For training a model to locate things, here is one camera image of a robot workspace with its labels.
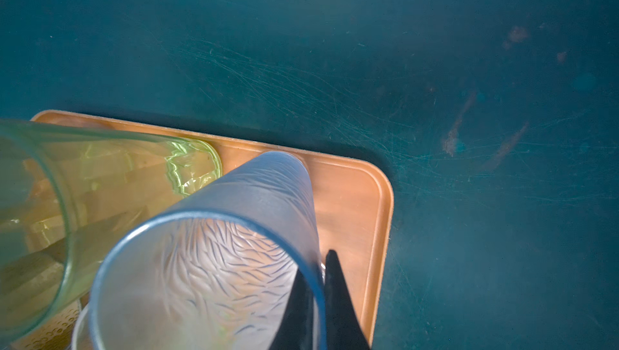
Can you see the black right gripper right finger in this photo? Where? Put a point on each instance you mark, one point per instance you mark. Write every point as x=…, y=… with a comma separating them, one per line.
x=343, y=329

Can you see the tall green glass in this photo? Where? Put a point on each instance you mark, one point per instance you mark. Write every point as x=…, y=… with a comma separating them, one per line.
x=69, y=195

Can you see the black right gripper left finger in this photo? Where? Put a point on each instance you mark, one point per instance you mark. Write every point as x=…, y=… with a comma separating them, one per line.
x=296, y=331

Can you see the brown textured glass front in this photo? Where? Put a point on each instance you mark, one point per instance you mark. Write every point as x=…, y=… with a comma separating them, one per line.
x=54, y=334

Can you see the orange plastic tray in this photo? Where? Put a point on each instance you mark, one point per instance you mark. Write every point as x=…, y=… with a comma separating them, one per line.
x=353, y=201

